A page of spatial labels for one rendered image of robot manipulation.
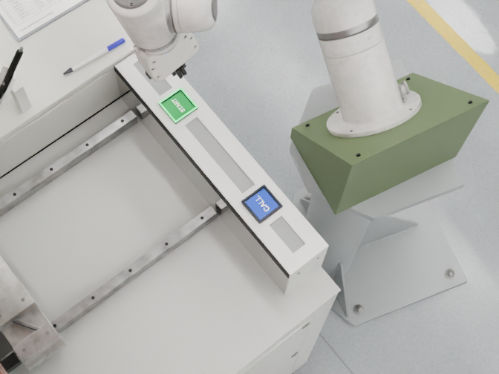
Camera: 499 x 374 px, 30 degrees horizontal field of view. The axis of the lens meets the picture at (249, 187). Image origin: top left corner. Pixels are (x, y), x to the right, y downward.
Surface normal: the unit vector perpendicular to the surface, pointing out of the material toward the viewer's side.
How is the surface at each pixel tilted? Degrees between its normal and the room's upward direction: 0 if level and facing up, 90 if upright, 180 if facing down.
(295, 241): 0
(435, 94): 48
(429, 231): 0
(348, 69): 57
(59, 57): 0
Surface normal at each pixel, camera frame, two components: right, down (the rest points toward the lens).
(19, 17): 0.03, -0.37
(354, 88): -0.36, 0.49
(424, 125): -0.32, -0.87
